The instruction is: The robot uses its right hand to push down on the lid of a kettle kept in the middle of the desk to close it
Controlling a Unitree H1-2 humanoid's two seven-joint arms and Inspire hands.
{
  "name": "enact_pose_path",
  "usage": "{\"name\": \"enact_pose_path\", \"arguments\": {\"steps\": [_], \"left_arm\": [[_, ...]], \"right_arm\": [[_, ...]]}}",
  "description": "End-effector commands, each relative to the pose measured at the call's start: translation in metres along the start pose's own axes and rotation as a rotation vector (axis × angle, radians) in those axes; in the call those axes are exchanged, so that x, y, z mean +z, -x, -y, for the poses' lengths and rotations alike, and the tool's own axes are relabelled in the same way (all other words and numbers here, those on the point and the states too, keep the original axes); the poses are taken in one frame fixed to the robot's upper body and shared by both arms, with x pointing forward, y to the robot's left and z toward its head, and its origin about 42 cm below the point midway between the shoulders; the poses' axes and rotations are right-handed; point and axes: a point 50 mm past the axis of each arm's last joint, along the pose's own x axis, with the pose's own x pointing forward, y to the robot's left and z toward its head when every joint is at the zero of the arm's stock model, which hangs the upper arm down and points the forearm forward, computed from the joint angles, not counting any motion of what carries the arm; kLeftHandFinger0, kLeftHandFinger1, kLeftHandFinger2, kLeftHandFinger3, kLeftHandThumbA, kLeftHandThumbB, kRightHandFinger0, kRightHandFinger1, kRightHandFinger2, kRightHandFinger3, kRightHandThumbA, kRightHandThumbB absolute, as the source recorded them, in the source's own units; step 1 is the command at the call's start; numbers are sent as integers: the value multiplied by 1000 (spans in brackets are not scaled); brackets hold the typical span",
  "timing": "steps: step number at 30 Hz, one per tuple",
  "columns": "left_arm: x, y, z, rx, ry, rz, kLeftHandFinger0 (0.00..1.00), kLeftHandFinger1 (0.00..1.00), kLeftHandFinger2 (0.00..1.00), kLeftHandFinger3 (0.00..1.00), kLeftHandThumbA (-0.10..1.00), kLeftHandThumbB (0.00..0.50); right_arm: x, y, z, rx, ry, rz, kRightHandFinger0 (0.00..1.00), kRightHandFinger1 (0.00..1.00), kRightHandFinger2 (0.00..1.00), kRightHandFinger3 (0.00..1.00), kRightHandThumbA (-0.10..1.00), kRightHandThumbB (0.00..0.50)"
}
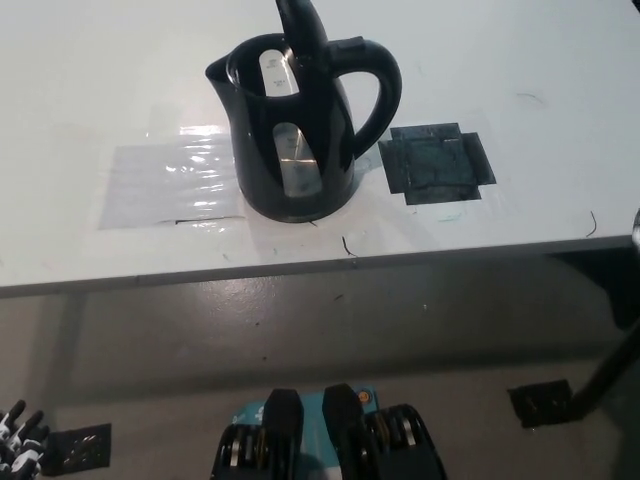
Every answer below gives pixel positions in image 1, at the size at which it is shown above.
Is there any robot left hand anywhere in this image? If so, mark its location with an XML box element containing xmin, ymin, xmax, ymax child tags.
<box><xmin>0</xmin><ymin>398</ymin><xmax>51</xmax><ymax>480</ymax></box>

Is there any black electric kettle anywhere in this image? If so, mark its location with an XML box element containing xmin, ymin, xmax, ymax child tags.
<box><xmin>204</xmin><ymin>0</ymin><xmax>404</xmax><ymax>225</ymax></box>

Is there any black desk leg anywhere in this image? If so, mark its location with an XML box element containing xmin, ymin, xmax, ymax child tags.
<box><xmin>571</xmin><ymin>319</ymin><xmax>640</xmax><ymax>420</ymax></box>

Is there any black tape patch on desk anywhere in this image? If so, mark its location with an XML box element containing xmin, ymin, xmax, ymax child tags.
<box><xmin>377</xmin><ymin>119</ymin><xmax>498</xmax><ymax>206</ymax></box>

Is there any robot torso black teal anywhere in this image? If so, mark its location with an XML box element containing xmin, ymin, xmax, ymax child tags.
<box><xmin>209</xmin><ymin>382</ymin><xmax>449</xmax><ymax>480</ymax></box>

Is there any clear tape sheet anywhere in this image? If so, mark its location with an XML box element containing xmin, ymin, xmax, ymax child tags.
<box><xmin>97</xmin><ymin>124</ymin><xmax>247</xmax><ymax>231</ymax></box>

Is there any black desk frame beam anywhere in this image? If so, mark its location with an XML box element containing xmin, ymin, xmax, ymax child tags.
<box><xmin>545</xmin><ymin>245</ymin><xmax>640</xmax><ymax>330</ymax></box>

